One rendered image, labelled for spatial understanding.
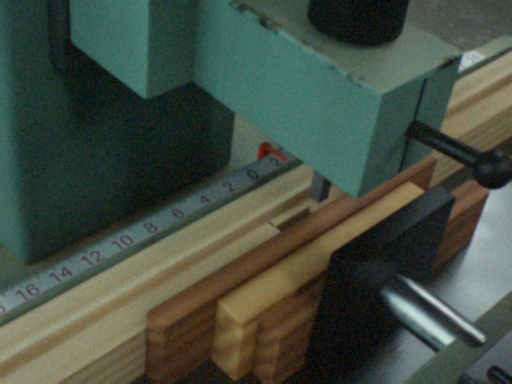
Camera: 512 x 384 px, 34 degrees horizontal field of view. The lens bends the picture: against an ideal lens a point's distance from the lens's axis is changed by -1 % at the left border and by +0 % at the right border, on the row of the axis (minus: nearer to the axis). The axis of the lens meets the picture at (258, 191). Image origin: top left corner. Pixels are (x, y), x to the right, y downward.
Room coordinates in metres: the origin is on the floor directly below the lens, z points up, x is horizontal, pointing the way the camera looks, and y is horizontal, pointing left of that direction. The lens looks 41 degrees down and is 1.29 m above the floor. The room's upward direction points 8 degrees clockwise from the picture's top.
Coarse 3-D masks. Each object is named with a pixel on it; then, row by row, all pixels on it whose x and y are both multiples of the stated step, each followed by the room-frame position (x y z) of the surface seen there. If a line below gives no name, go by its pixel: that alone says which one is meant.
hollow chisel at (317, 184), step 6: (318, 174) 0.39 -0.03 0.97; (312, 180) 0.39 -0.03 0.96; (318, 180) 0.39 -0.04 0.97; (324, 180) 0.39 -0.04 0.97; (312, 186) 0.39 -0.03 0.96; (318, 186) 0.39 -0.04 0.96; (324, 186) 0.39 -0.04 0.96; (330, 186) 0.39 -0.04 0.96; (312, 192) 0.39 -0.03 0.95; (318, 192) 0.39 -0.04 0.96; (324, 192) 0.39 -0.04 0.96; (312, 198) 0.39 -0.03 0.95; (318, 198) 0.39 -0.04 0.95; (324, 198) 0.39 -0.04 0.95
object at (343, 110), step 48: (240, 0) 0.40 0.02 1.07; (288, 0) 0.41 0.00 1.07; (240, 48) 0.40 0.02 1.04; (288, 48) 0.37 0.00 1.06; (336, 48) 0.37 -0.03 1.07; (384, 48) 0.38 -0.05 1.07; (432, 48) 0.38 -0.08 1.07; (240, 96) 0.39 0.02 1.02; (288, 96) 0.37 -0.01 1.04; (336, 96) 0.35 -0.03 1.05; (384, 96) 0.34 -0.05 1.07; (432, 96) 0.37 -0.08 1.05; (288, 144) 0.37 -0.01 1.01; (336, 144) 0.35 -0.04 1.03; (384, 144) 0.34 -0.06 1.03
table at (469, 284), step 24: (504, 144) 0.55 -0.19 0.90; (504, 192) 0.49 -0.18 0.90; (504, 216) 0.46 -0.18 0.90; (480, 240) 0.43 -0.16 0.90; (504, 240) 0.43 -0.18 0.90; (456, 264) 0.40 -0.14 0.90; (480, 264) 0.40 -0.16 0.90; (504, 264) 0.41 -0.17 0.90; (432, 288) 0.38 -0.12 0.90; (456, 288) 0.38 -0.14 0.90; (480, 288) 0.38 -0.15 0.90; (504, 288) 0.38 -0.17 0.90; (480, 312) 0.36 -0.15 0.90; (384, 336) 0.33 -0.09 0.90; (408, 336) 0.33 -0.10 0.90; (360, 360) 0.31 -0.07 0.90; (384, 360) 0.31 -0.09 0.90; (408, 360) 0.31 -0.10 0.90
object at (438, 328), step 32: (448, 192) 0.36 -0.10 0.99; (384, 224) 0.32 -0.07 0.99; (416, 224) 0.33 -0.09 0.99; (352, 256) 0.30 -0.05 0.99; (384, 256) 0.31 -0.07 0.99; (416, 256) 0.34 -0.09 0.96; (352, 288) 0.29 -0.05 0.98; (384, 288) 0.31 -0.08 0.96; (416, 288) 0.31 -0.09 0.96; (320, 320) 0.30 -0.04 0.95; (352, 320) 0.30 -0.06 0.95; (384, 320) 0.33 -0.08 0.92; (416, 320) 0.30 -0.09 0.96; (448, 320) 0.29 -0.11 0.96; (320, 352) 0.29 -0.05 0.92; (352, 352) 0.31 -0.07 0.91
